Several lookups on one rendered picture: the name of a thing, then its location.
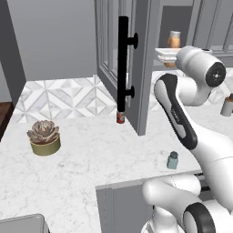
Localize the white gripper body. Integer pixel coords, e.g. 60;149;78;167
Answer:
154;47;183;66

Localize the orange condiment bottle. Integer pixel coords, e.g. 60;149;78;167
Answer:
165;30;182;68

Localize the grey glass cabinet door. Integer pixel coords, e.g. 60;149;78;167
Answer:
94;0;162;137

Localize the teal shaker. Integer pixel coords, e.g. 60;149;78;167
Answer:
166;150;179;170

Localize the grey tall cabinet panel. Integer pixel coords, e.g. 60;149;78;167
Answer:
0;0;27;105

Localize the grey base cabinet front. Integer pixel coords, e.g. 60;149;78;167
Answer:
95;177;158;233

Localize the small red can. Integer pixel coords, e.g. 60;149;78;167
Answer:
116;110;126;125

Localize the grey cup with brown top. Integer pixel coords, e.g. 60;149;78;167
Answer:
219;93;233;117

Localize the succulent plant in yellow pot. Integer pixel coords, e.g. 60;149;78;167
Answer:
25;119;62;157

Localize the grey rounded appliance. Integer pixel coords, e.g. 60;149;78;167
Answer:
0;213;51;233

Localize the black cabinet door handle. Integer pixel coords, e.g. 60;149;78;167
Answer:
116;15;139;114

